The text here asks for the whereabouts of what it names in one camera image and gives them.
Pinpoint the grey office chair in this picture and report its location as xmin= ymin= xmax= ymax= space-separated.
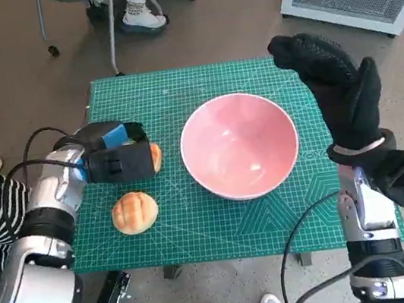
xmin=35 ymin=0 xmax=174 ymax=87

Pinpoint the green cutting mat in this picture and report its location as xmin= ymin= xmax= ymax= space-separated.
xmin=41 ymin=35 xmax=404 ymax=295

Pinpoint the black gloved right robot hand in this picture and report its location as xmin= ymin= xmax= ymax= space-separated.
xmin=265 ymin=20 xmax=393 ymax=164

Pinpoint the metal table bracket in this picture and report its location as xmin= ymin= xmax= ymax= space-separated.
xmin=161 ymin=264 xmax=185 ymax=281
xmin=297 ymin=250 xmax=315 ymax=268

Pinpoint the long striped toy bread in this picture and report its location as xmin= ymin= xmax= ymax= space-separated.
xmin=149 ymin=141 xmax=167 ymax=175

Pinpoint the round toy bread bun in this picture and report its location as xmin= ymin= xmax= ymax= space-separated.
xmin=108 ymin=188 xmax=162 ymax=238

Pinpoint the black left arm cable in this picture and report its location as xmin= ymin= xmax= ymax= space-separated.
xmin=0 ymin=122 xmax=86 ymax=181

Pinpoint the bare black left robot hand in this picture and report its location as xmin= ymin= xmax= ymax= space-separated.
xmin=74 ymin=115 xmax=147 ymax=155

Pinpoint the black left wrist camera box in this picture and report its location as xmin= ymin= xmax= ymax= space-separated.
xmin=79 ymin=140 xmax=158 ymax=190

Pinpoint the black looped right arm cable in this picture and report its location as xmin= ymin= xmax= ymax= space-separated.
xmin=288 ymin=252 xmax=404 ymax=303

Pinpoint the pink bowl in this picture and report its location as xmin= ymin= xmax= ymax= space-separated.
xmin=173 ymin=84 xmax=308 ymax=210

